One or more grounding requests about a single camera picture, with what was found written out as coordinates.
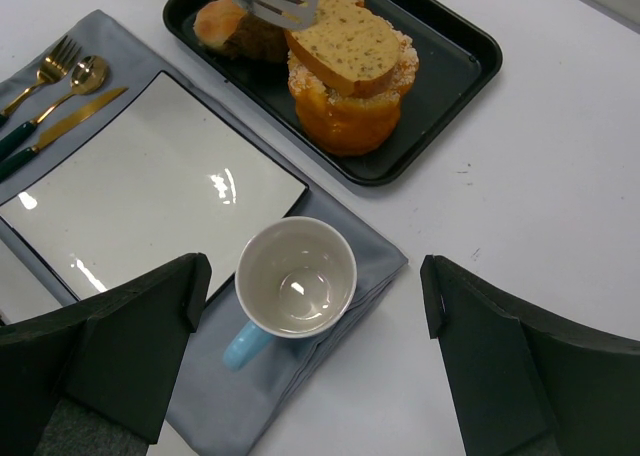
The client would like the gold fork green handle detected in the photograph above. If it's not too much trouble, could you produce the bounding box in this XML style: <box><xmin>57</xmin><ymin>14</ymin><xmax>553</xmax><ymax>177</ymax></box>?
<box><xmin>1</xmin><ymin>35</ymin><xmax>81</xmax><ymax>126</ymax></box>

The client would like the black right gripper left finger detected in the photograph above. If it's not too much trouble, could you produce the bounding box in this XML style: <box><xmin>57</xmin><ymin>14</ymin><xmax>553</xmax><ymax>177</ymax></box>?
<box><xmin>1</xmin><ymin>253</ymin><xmax>211</xmax><ymax>455</ymax></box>

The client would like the black rectangular baking tray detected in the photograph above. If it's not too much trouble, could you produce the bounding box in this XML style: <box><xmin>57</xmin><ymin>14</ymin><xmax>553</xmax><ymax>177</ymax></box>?
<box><xmin>163</xmin><ymin>0</ymin><xmax>503</xmax><ymax>186</ymax></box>

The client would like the light blue mug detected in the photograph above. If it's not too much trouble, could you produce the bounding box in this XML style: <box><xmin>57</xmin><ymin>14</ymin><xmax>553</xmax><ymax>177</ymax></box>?
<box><xmin>223</xmin><ymin>216</ymin><xmax>358</xmax><ymax>371</ymax></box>

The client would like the gold spoon green handle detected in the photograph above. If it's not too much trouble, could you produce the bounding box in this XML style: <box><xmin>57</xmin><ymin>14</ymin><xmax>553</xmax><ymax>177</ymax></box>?
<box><xmin>1</xmin><ymin>55</ymin><xmax>110</xmax><ymax>160</ymax></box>

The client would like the small round golden bun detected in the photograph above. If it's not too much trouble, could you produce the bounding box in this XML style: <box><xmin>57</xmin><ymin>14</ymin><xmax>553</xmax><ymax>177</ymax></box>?
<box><xmin>193</xmin><ymin>0</ymin><xmax>247</xmax><ymax>52</ymax></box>

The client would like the grey cloth placemat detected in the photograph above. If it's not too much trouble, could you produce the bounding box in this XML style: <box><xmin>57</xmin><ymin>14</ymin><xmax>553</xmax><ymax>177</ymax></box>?
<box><xmin>1</xmin><ymin>10</ymin><xmax>407</xmax><ymax>455</ymax></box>

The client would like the seeded bread slice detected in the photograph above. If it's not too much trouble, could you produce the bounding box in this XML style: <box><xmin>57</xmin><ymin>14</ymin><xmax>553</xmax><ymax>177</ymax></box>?
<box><xmin>284</xmin><ymin>0</ymin><xmax>401</xmax><ymax>98</ymax></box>

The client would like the orange round cake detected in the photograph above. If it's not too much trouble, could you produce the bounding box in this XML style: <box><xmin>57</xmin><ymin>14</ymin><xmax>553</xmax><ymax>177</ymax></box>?
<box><xmin>288</xmin><ymin>30</ymin><xmax>419</xmax><ymax>157</ymax></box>

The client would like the gold knife green handle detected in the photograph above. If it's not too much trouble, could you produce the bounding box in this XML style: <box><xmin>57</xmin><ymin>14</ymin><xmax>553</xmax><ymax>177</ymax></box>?
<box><xmin>1</xmin><ymin>87</ymin><xmax>128</xmax><ymax>182</ymax></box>

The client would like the brown chocolate croissant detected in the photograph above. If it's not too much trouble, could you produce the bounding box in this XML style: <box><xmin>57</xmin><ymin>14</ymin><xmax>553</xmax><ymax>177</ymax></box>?
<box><xmin>225</xmin><ymin>13</ymin><xmax>289</xmax><ymax>63</ymax></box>

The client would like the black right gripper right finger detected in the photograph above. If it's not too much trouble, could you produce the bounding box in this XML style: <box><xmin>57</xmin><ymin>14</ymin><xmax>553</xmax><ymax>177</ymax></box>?
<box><xmin>420</xmin><ymin>255</ymin><xmax>639</xmax><ymax>455</ymax></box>

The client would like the white square plate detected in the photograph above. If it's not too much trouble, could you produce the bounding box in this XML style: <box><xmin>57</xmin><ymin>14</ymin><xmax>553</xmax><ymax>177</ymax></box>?
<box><xmin>1</xmin><ymin>73</ymin><xmax>307</xmax><ymax>299</ymax></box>

